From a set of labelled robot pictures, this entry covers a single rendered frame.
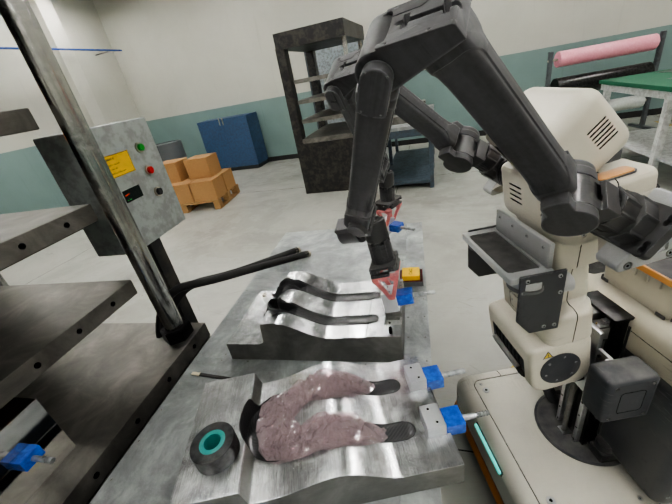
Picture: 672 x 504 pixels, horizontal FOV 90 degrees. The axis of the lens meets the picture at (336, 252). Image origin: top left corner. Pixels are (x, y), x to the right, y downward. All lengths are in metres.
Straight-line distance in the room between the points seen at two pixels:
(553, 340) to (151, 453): 0.99
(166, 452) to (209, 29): 8.07
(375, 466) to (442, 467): 0.12
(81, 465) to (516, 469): 1.23
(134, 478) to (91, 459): 0.17
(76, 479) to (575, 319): 1.21
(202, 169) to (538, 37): 5.87
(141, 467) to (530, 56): 7.28
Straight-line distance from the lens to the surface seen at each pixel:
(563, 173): 0.59
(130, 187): 1.34
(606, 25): 7.67
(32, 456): 1.06
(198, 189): 5.56
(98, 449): 1.11
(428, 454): 0.73
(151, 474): 0.95
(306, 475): 0.70
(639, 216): 0.71
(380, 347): 0.91
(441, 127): 0.96
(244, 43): 8.14
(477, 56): 0.45
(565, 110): 0.77
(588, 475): 1.46
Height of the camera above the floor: 1.48
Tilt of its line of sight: 27 degrees down
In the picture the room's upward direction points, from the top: 11 degrees counter-clockwise
